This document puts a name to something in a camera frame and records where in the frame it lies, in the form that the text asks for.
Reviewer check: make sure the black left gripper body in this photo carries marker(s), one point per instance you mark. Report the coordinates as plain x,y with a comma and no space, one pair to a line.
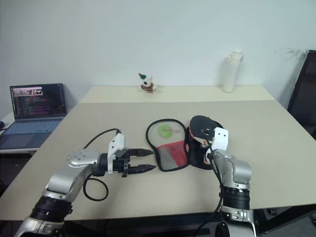
121,163

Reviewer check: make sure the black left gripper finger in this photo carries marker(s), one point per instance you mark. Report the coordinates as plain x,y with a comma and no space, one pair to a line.
140,169
140,152

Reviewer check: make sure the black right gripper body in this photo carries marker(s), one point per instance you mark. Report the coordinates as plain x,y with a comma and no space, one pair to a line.
207,132

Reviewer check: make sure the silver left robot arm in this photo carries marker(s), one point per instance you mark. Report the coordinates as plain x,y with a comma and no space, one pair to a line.
74,172

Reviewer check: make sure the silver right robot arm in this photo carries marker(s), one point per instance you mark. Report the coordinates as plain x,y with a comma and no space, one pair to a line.
234,172

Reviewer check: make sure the black red paddle case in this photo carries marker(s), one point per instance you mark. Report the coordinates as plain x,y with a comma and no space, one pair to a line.
170,153

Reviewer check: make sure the white water bottle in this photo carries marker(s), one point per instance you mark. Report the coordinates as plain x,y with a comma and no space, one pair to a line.
232,74

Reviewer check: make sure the white plush dog toy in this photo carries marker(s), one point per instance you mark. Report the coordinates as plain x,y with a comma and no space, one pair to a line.
147,84

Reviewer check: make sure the dark round cylinder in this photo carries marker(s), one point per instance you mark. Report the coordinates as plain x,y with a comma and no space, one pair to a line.
221,229

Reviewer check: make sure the black office chair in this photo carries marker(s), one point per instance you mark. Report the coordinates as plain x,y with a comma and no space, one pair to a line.
303,98

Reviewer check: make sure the open blue laptop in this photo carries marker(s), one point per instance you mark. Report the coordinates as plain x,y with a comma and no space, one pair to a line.
37,103

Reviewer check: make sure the black box under table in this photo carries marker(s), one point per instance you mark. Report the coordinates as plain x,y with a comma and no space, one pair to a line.
270,218

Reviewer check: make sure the black computer mouse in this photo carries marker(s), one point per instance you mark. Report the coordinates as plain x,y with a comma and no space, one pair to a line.
1,124

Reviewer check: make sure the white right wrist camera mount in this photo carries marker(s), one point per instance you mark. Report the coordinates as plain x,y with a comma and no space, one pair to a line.
220,138

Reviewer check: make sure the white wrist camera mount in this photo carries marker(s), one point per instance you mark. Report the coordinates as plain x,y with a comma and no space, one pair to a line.
118,143
220,138

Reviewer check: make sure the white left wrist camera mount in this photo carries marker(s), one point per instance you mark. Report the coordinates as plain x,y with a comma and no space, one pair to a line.
118,143

